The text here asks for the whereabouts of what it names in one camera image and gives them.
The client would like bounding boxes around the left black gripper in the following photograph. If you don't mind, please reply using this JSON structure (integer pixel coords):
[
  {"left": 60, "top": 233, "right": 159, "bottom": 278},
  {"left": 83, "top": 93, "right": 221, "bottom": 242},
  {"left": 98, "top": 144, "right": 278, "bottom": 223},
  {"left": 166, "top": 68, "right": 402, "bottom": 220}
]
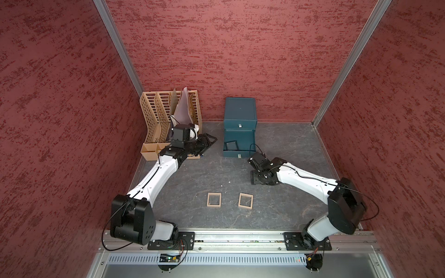
[{"left": 184, "top": 133, "right": 217, "bottom": 156}]

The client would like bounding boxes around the black brooch box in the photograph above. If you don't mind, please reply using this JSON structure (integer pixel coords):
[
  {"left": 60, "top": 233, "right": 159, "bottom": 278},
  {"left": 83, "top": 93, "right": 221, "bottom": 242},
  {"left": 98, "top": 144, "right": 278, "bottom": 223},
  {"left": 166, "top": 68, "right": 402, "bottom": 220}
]
[{"left": 250, "top": 170, "right": 267, "bottom": 185}]

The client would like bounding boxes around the black brooch box diamond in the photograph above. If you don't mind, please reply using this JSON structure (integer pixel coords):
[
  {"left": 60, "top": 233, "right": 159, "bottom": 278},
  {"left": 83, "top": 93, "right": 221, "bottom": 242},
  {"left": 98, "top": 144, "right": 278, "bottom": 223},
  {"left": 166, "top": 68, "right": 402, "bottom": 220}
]
[{"left": 224, "top": 140, "right": 239, "bottom": 151}]

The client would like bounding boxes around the teal top drawer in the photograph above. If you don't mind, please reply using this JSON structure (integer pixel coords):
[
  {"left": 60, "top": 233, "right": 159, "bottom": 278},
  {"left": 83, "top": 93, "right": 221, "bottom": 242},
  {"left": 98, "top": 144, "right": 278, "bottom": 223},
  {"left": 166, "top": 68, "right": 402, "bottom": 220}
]
[{"left": 224, "top": 119, "right": 257, "bottom": 130}]

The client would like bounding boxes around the pink brooch box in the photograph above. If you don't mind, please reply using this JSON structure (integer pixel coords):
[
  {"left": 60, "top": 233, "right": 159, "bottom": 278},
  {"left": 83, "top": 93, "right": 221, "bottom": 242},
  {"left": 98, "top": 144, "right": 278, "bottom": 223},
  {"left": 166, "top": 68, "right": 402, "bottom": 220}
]
[
  {"left": 238, "top": 193, "right": 254, "bottom": 210},
  {"left": 206, "top": 192, "right": 222, "bottom": 208}
]

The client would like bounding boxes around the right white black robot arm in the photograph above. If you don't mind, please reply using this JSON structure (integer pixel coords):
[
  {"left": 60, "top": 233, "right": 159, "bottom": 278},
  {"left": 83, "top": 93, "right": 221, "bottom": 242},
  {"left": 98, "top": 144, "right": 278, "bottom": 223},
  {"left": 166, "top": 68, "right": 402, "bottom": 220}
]
[{"left": 248, "top": 153, "right": 367, "bottom": 250}]

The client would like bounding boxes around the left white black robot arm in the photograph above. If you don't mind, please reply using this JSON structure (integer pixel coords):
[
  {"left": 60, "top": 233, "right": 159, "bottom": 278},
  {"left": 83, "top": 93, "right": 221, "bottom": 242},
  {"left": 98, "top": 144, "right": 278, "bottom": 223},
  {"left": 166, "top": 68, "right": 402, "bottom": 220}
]
[{"left": 105, "top": 133, "right": 217, "bottom": 248}]

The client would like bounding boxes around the teal drawer cabinet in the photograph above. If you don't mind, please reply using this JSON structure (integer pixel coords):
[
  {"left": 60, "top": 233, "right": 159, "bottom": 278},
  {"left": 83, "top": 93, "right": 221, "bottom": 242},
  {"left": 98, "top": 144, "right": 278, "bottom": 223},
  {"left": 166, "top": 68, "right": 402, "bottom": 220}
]
[{"left": 224, "top": 97, "right": 257, "bottom": 120}]

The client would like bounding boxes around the pink folder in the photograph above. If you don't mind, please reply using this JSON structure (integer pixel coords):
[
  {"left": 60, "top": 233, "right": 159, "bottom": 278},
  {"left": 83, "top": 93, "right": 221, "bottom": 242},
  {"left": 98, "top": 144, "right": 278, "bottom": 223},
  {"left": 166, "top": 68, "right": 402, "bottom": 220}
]
[{"left": 172, "top": 87, "right": 193, "bottom": 125}]

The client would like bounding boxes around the brown cardboard divider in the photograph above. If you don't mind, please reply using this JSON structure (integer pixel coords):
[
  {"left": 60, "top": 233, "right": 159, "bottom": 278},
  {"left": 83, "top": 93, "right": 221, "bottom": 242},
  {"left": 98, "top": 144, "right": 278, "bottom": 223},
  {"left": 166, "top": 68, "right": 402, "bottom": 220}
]
[{"left": 170, "top": 89, "right": 178, "bottom": 115}]

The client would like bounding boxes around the tan plastic file organizer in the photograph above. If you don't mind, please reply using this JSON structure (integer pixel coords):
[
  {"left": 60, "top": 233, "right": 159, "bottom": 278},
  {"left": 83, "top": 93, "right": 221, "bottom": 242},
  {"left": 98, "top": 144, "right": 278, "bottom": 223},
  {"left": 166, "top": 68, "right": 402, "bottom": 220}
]
[{"left": 140, "top": 90, "right": 202, "bottom": 161}]

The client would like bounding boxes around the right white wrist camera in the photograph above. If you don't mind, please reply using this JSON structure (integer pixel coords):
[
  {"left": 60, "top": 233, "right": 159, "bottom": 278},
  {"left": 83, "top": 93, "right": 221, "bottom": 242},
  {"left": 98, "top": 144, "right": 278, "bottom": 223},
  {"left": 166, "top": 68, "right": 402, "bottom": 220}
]
[{"left": 248, "top": 152, "right": 271, "bottom": 172}]

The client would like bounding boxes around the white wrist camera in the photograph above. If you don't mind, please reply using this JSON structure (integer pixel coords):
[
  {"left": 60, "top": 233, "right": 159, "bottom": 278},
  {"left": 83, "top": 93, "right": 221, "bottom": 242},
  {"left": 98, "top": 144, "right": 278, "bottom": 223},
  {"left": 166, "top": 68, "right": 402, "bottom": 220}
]
[
  {"left": 248, "top": 152, "right": 271, "bottom": 172},
  {"left": 171, "top": 123, "right": 199, "bottom": 142}
]

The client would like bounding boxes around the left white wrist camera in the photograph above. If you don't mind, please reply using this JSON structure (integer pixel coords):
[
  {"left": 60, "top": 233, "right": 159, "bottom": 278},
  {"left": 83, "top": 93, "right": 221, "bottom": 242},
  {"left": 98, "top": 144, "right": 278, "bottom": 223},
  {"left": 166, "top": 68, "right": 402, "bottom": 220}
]
[{"left": 171, "top": 123, "right": 199, "bottom": 142}]

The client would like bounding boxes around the aluminium mounting rail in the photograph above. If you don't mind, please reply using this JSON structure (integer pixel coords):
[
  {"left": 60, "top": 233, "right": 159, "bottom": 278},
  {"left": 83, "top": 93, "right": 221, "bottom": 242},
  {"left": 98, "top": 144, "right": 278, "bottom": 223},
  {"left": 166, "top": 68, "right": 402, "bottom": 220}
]
[{"left": 97, "top": 229, "right": 382, "bottom": 254}]

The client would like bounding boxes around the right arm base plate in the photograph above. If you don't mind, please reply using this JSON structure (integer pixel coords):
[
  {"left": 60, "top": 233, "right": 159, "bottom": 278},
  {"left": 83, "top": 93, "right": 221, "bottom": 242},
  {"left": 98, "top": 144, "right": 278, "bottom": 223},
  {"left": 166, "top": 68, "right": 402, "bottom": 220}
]
[{"left": 283, "top": 232, "right": 332, "bottom": 251}]

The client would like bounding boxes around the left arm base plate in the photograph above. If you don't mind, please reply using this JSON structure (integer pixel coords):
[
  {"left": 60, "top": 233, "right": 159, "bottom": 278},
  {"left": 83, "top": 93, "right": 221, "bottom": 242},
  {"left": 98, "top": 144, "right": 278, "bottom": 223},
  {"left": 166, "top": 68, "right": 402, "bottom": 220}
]
[{"left": 147, "top": 232, "right": 195, "bottom": 251}]

